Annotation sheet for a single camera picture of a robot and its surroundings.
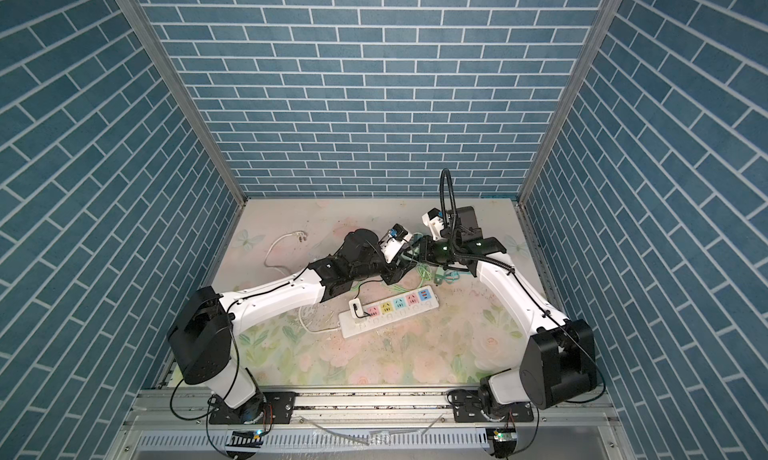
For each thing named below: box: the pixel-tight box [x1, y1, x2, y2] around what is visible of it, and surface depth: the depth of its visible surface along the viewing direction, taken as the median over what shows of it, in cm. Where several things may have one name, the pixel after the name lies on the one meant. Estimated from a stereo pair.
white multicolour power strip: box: [338, 285, 440, 339], surface depth 90 cm
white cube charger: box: [348, 298, 365, 318], surface depth 84 cm
